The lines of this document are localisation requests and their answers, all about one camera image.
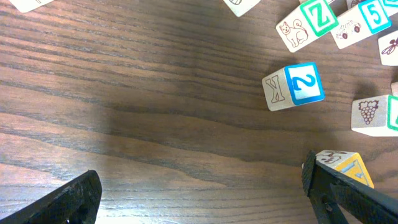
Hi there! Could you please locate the blue L block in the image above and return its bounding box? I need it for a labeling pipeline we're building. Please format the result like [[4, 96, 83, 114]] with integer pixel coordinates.
[[223, 0, 261, 17]]

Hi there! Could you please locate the green 7 block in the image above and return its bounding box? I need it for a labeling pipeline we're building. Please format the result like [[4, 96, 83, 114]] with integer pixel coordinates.
[[351, 95, 397, 137]]

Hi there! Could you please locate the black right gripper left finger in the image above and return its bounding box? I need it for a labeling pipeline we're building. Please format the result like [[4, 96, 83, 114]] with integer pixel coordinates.
[[1, 170, 102, 224]]

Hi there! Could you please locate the green Z block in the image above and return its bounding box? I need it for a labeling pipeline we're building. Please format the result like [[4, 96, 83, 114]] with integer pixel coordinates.
[[275, 0, 339, 53]]

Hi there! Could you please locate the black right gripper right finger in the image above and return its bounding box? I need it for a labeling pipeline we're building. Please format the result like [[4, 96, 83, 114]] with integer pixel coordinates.
[[302, 151, 397, 224]]

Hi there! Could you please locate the blue D block upper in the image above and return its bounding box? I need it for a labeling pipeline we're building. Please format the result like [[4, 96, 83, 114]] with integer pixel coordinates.
[[380, 0, 398, 17]]

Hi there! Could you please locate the blue 5 block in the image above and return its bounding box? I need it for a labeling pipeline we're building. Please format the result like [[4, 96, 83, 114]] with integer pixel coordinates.
[[331, 0, 392, 49]]

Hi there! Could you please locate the yellow K block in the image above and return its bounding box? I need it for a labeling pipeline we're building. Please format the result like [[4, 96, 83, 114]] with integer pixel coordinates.
[[316, 150, 374, 189]]

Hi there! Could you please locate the blue 2 block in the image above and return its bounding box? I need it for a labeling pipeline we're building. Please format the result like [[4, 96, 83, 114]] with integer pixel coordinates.
[[262, 62, 325, 111]]

